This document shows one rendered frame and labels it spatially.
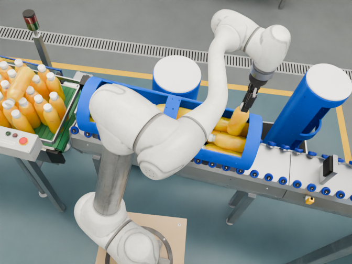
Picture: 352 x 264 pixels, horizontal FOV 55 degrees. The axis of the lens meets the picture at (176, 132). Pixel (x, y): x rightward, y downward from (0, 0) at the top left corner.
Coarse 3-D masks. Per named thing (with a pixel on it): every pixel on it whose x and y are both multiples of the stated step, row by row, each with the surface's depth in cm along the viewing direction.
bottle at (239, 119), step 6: (240, 108) 150; (234, 114) 154; (240, 114) 151; (246, 114) 151; (234, 120) 156; (240, 120) 153; (246, 120) 155; (228, 126) 164; (234, 126) 159; (240, 126) 158; (228, 132) 166; (234, 132) 163; (240, 132) 164
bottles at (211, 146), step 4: (92, 120) 168; (212, 132) 172; (216, 132) 171; (220, 132) 171; (224, 132) 173; (240, 136) 172; (208, 144) 175; (212, 144) 175; (204, 148) 168; (208, 148) 166; (212, 148) 166; (216, 148) 166; (220, 148) 166; (220, 152) 165; (224, 152) 165; (228, 152) 165; (232, 152) 166; (236, 152) 166; (240, 152) 166; (236, 156) 165; (240, 156) 165
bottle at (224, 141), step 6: (216, 138) 164; (222, 138) 163; (228, 138) 163; (234, 138) 163; (240, 138) 164; (216, 144) 165; (222, 144) 163; (228, 144) 163; (234, 144) 163; (240, 144) 162; (234, 150) 165; (240, 150) 164
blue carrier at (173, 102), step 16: (96, 80) 167; (80, 96) 161; (144, 96) 182; (160, 96) 178; (176, 96) 168; (80, 112) 161; (176, 112) 160; (224, 112) 177; (80, 128) 169; (96, 128) 165; (256, 128) 159; (256, 144) 157; (208, 160) 168; (224, 160) 163; (240, 160) 161
